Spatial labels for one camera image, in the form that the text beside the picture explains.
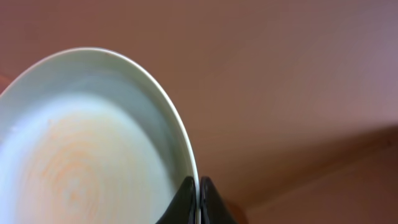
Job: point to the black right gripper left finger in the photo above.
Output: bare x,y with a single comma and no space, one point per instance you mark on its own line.
182,209

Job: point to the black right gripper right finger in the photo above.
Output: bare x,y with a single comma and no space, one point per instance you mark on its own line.
212,207

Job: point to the white plate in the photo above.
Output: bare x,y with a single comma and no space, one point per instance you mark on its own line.
89,136

